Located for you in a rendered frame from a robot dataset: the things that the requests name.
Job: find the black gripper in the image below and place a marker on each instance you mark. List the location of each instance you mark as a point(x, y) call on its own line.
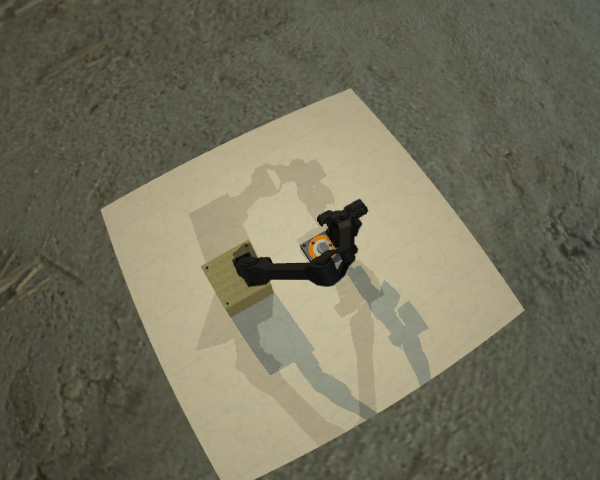
point(332, 235)

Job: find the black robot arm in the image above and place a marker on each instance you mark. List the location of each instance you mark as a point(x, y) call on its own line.
point(321, 270)

